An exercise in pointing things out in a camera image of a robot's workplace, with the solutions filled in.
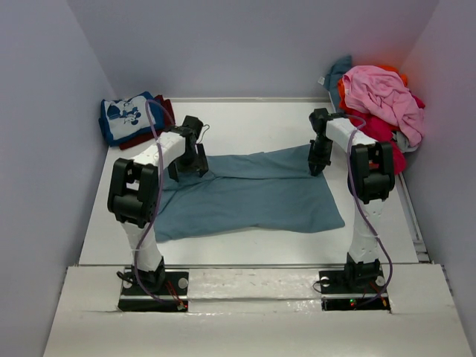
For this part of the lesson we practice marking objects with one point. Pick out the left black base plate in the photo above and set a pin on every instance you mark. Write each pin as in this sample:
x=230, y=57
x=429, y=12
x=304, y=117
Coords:
x=172, y=296

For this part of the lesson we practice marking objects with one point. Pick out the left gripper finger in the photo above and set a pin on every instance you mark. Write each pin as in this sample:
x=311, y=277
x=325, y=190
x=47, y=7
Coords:
x=173, y=171
x=203, y=162

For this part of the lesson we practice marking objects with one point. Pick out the magenta t shirt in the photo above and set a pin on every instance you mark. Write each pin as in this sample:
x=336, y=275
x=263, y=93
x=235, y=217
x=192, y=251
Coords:
x=379, y=130

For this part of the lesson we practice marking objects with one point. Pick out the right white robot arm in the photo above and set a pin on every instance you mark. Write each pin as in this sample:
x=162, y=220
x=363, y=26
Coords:
x=370, y=179

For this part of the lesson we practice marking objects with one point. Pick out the folded blue mickey t shirt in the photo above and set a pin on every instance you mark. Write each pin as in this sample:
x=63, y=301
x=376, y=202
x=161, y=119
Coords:
x=122, y=120

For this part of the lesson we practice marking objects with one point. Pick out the pink t shirt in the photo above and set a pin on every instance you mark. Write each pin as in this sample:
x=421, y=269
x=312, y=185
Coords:
x=381, y=93

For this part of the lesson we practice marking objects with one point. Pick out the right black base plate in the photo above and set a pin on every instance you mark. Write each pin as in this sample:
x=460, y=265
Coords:
x=337, y=295

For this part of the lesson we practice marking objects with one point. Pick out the grey white t shirt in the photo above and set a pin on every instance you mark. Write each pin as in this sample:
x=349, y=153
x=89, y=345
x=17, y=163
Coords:
x=403, y=143

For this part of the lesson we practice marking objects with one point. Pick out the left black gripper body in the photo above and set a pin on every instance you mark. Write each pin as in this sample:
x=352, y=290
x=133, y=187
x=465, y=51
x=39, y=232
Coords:
x=188, y=162

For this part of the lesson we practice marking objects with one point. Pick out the teal t shirt in pile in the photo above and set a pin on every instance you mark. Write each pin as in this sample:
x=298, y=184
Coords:
x=340, y=67

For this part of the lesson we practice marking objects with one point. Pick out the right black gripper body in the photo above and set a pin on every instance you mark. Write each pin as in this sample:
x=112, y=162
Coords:
x=321, y=149

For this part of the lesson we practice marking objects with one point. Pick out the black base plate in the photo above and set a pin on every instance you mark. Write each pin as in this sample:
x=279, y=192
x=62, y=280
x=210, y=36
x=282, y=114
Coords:
x=337, y=295
x=172, y=296

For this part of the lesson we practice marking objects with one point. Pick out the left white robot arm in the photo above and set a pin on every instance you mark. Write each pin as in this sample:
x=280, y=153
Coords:
x=135, y=193

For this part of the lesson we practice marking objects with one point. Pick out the grey-blue t shirt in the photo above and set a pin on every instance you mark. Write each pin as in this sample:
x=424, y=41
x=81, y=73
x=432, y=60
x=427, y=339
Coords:
x=270, y=190

